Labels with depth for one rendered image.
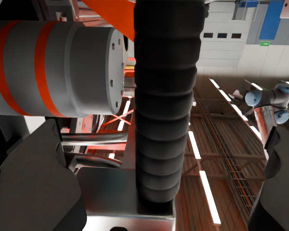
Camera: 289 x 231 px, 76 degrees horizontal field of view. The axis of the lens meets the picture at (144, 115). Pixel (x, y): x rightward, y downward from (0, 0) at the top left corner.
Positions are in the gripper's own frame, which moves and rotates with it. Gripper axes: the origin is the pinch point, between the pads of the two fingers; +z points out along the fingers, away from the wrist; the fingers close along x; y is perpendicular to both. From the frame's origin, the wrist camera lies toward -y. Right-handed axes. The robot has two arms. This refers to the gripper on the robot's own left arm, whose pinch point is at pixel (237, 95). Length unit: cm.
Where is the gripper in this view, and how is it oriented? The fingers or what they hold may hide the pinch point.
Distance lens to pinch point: 138.9
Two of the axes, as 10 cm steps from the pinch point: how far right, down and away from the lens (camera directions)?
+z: -2.0, -4.8, 8.6
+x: -9.7, -0.4, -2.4
